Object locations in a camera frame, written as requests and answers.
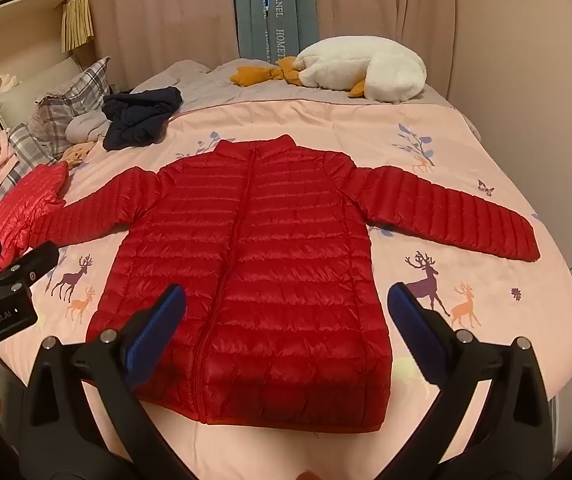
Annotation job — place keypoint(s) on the yellow hanging tassel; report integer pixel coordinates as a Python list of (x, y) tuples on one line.
[(77, 22)]

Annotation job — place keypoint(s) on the red puffer jacket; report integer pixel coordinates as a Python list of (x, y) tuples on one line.
[(266, 270)]

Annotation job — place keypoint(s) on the grey bed sheet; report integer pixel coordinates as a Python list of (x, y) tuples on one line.
[(216, 85)]

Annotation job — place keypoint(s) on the coral puffer jacket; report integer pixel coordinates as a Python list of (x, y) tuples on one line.
[(13, 215)]

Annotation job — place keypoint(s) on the white goose plush toy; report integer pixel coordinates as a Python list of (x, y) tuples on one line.
[(365, 67)]

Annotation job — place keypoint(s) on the grey crumpled cloth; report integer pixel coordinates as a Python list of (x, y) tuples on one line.
[(83, 127)]

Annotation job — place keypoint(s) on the large plaid pillow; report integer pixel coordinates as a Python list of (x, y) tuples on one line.
[(73, 97)]

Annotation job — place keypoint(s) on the blue-grey lettered curtain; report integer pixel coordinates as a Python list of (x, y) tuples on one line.
[(261, 10)]

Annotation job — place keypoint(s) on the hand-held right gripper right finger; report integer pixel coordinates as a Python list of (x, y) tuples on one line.
[(408, 325)]

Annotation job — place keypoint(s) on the pink deer printed blanket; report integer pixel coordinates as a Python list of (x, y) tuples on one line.
[(465, 160)]

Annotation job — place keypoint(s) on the small orange doll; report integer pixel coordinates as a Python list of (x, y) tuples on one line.
[(78, 152)]

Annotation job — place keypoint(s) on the beige padded headboard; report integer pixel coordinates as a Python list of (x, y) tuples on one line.
[(31, 85)]

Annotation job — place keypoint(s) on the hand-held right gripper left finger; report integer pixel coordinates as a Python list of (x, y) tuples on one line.
[(158, 327)]

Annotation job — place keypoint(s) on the small plaid pillow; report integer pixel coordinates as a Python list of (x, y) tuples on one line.
[(26, 155)]

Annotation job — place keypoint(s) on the navy garment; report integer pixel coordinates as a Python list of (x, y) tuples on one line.
[(138, 115)]

